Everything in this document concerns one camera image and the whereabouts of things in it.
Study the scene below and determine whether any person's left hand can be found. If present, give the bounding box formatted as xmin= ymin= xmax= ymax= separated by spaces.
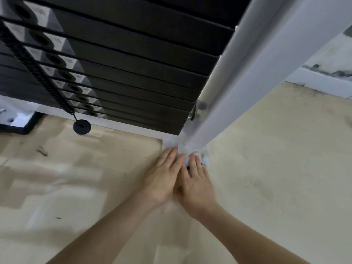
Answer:
xmin=142 ymin=147 xmax=185 ymax=206

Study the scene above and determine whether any person's right hand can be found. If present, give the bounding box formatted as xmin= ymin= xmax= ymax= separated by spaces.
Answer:
xmin=173 ymin=153 xmax=220 ymax=220

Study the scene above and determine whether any white cleaning wipe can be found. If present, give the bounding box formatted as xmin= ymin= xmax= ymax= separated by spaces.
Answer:
xmin=177 ymin=143 xmax=211 ymax=168

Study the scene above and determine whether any white gym machine frame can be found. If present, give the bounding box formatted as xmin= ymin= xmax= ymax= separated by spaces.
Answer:
xmin=0 ymin=0 xmax=352 ymax=165

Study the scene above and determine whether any person's right forearm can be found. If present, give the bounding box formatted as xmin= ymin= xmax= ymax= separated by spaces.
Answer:
xmin=195 ymin=203 xmax=311 ymax=264

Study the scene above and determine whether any person's left forearm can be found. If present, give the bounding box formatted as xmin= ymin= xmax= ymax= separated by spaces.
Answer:
xmin=45 ymin=191 xmax=163 ymax=264

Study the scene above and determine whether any black weight stack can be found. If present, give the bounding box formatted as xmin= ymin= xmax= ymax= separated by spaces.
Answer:
xmin=0 ymin=0 xmax=253 ymax=136

